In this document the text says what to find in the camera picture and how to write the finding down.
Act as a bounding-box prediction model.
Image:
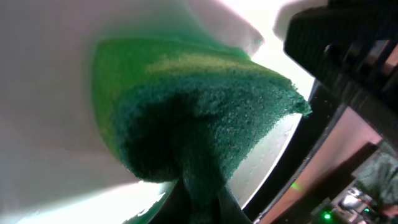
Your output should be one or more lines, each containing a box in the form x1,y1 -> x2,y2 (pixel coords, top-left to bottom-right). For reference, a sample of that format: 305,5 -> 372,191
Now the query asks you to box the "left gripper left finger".
149,180 -> 190,224

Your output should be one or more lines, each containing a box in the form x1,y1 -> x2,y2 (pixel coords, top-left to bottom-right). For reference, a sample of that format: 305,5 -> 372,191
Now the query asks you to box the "black round tray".
243,80 -> 346,223

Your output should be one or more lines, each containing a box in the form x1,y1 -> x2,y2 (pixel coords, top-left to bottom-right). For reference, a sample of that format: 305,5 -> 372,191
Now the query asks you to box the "green scrubbing sponge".
91,38 -> 311,220

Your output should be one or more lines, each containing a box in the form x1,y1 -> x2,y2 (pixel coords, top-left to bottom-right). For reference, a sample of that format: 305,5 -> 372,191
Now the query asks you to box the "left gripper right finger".
218,187 -> 252,224

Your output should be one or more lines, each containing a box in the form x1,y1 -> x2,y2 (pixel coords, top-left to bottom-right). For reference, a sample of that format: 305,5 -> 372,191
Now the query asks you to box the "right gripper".
284,0 -> 397,109

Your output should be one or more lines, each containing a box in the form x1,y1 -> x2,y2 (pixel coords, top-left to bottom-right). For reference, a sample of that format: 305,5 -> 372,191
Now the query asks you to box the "white plate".
1,1 -> 314,223

